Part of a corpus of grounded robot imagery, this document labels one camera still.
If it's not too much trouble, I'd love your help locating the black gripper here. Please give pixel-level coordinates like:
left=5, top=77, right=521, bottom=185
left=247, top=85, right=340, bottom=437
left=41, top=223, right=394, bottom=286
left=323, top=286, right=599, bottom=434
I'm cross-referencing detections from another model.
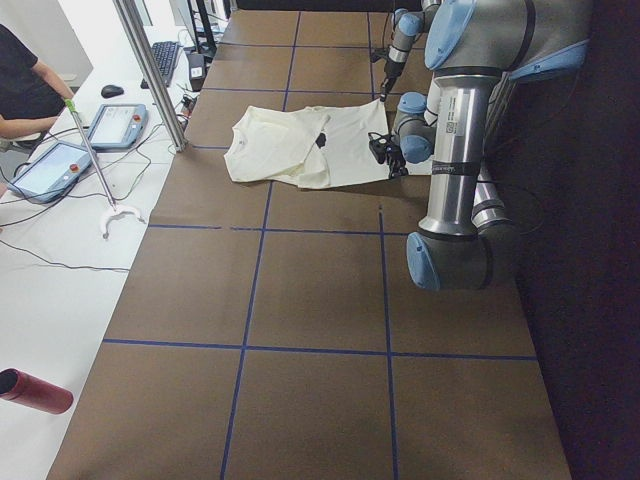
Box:
left=368, top=132, right=409, bottom=179
left=379, top=59, right=404, bottom=103

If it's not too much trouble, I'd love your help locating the cream long-sleeve t-shirt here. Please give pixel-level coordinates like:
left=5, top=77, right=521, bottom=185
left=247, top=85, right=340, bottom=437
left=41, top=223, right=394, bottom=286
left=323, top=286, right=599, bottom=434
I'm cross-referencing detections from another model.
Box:
left=224, top=100, right=389, bottom=190

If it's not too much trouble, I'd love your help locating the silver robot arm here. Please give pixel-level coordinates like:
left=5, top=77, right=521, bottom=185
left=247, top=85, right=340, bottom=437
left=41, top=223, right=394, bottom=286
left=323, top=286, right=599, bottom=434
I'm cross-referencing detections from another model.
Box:
left=380, top=0, right=442, bottom=103
left=369, top=1, right=592, bottom=291

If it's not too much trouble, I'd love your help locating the black keyboard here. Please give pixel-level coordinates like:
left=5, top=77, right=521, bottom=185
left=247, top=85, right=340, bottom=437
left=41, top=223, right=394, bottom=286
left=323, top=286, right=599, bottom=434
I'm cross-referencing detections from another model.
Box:
left=151, top=41, right=181, bottom=86

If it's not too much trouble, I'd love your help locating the far blue teach pendant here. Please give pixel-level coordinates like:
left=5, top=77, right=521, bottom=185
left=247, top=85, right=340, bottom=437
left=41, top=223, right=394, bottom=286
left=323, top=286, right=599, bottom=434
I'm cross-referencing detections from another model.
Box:
left=86, top=103, right=148, bottom=152

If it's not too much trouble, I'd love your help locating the blue teach pendant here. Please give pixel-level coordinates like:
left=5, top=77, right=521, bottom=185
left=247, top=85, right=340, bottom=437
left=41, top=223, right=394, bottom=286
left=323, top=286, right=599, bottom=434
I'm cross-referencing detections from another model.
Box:
left=8, top=141, right=91, bottom=203
left=86, top=103, right=148, bottom=152

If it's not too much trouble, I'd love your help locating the black computer mouse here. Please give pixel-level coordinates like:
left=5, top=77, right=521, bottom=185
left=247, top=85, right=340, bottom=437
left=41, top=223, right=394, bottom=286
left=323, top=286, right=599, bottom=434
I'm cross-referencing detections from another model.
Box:
left=101, top=84, right=124, bottom=99

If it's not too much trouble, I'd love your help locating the reacher grabber stick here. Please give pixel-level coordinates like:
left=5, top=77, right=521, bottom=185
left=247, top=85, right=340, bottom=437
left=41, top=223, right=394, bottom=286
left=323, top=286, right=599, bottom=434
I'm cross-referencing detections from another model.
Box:
left=63, top=98, right=149, bottom=240

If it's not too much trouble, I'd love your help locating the near blue teach pendant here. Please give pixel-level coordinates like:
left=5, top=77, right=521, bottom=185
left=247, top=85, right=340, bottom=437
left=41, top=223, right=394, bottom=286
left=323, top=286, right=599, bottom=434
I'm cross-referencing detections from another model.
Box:
left=8, top=141, right=91, bottom=203

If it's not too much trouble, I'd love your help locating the person in black shirt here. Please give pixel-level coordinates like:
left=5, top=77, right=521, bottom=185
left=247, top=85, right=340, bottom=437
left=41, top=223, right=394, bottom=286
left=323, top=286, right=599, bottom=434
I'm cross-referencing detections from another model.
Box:
left=1, top=25, right=74, bottom=140

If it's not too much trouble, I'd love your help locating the red cylindrical bottle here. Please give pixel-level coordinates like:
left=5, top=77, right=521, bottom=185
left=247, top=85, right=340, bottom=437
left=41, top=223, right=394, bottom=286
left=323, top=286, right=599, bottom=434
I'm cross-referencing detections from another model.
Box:
left=1, top=368, right=74, bottom=414

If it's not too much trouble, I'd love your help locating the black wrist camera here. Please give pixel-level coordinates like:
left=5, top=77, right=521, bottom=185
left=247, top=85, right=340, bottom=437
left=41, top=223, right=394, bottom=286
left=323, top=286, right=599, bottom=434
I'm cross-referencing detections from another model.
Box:
left=370, top=48, right=388, bottom=63

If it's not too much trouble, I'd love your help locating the aluminium frame post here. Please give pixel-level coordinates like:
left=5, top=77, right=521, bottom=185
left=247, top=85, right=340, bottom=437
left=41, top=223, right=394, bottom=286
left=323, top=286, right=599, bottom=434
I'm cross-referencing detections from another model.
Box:
left=113, top=0, right=187, bottom=152

